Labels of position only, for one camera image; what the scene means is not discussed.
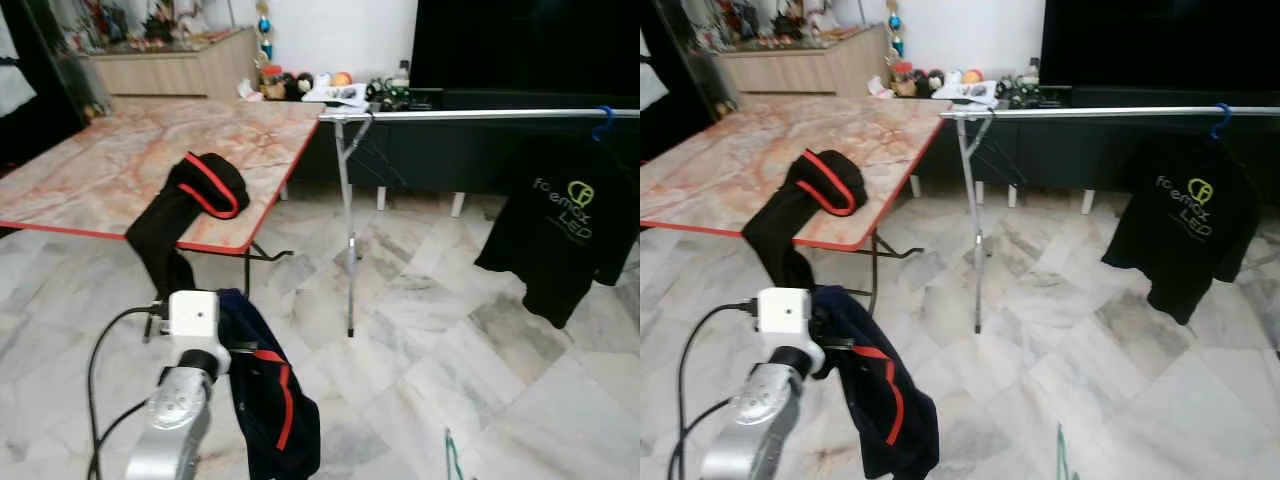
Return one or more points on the navy garment with red stripe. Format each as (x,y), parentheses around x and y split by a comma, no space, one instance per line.
(265,410)
(870,420)

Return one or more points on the green plastic hanger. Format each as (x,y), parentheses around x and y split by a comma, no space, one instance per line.
(452,460)
(1063,455)

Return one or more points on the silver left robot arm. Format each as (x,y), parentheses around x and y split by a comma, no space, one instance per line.
(750,430)
(170,420)

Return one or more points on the blue plastic hanger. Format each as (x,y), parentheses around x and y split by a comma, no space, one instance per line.
(1226,118)
(609,118)

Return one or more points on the black garment red trim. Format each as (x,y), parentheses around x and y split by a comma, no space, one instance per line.
(165,225)
(785,225)

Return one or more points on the marble-pattern folding table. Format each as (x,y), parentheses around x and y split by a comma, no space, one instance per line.
(730,160)
(100,160)

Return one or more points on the pink tissue box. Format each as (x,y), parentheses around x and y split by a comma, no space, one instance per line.
(879,90)
(249,92)

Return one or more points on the red-lid jar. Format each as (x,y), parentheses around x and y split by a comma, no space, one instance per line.
(902,82)
(271,85)

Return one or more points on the black plush toy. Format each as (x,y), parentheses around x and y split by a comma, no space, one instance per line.
(930,84)
(298,87)

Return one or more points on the white paper stack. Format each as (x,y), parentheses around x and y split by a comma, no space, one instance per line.
(340,97)
(968,95)

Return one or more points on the black display cabinet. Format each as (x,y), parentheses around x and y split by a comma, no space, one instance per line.
(675,110)
(45,120)

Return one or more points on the black TV cabinet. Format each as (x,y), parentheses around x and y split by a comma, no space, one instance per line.
(440,155)
(1060,150)

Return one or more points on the black t-shirt green print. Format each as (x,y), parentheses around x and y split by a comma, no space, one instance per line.
(1180,250)
(560,240)

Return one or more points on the blue and gold trophy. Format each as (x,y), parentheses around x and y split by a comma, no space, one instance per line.
(896,42)
(264,45)

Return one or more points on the clear plastic bottle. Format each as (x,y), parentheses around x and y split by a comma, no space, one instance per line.
(1032,72)
(403,75)

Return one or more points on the silver clothes rack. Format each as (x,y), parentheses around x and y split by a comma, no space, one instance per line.
(1100,112)
(480,115)

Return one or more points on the black soundbar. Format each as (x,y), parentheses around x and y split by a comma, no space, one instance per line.
(540,99)
(1170,97)

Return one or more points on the black flat television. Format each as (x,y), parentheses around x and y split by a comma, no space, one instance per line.
(1160,40)
(520,45)

